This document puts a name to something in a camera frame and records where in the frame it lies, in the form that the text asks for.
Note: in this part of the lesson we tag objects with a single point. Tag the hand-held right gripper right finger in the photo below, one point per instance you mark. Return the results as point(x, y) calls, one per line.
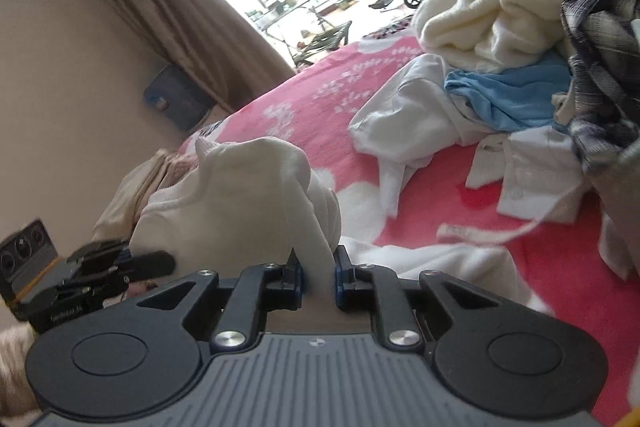
point(340, 281)

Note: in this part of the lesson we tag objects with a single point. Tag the grey-beige cloth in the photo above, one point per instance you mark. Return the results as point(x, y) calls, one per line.
point(620, 187)

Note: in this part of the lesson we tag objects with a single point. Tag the dark plaid shirt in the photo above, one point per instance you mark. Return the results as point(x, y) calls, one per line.
point(600, 47)

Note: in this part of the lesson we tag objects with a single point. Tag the beige checked folded cloth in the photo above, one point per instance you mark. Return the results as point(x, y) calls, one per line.
point(130, 192)

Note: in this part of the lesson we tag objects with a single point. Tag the white collared shirt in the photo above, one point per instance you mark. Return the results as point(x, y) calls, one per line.
point(535, 167)

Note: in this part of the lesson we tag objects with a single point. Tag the cream sweater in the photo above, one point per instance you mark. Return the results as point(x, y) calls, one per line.
point(500, 7)

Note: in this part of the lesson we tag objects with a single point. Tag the blue box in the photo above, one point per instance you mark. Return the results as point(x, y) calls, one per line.
point(175, 99)

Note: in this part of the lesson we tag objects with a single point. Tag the off-white sweatshirt orange print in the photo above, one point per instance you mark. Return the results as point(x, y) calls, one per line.
point(240, 197)

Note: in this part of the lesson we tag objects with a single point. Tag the pale grey-white garment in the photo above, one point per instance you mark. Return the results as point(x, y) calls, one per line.
point(440, 262)

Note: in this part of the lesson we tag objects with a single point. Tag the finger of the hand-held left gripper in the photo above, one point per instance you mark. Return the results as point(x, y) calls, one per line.
point(150, 264)

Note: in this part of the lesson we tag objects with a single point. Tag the pink floral blanket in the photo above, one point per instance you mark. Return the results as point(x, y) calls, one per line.
point(450, 197)

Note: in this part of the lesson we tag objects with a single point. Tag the black folding stand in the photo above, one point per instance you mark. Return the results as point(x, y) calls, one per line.
point(320, 39)

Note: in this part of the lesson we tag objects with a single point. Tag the person's cream fluffy garment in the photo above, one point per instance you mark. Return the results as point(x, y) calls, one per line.
point(15, 372)

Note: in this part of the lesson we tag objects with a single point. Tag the light blue cloth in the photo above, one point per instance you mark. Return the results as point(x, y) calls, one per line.
point(515, 97)

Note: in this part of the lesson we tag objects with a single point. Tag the crumpled white shirt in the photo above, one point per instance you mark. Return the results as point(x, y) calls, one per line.
point(415, 117)

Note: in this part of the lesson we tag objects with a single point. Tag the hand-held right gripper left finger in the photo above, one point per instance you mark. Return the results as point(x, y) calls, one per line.
point(298, 281)

